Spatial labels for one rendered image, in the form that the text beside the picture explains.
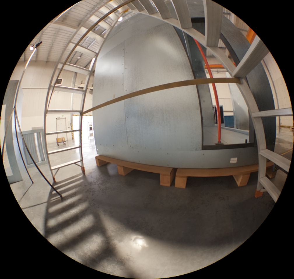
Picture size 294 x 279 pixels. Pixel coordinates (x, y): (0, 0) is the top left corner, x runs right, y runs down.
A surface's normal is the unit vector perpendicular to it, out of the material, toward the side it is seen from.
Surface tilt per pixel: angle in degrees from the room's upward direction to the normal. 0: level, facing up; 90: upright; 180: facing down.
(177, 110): 90
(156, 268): 0
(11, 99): 90
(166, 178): 90
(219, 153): 90
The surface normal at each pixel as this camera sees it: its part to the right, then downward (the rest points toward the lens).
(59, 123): 0.88, -0.04
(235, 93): -0.75, 0.11
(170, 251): -0.08, -0.99
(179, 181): -0.47, 0.10
